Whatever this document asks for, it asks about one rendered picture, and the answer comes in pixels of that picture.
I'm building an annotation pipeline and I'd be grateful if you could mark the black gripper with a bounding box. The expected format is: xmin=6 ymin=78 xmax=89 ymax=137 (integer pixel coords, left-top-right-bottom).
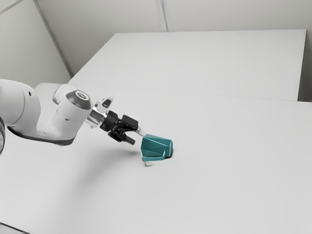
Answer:
xmin=99 ymin=110 xmax=147 ymax=145

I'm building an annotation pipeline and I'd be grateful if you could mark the teal faceted mug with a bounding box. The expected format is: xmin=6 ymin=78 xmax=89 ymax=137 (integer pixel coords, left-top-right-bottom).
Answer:
xmin=140 ymin=133 xmax=175 ymax=168

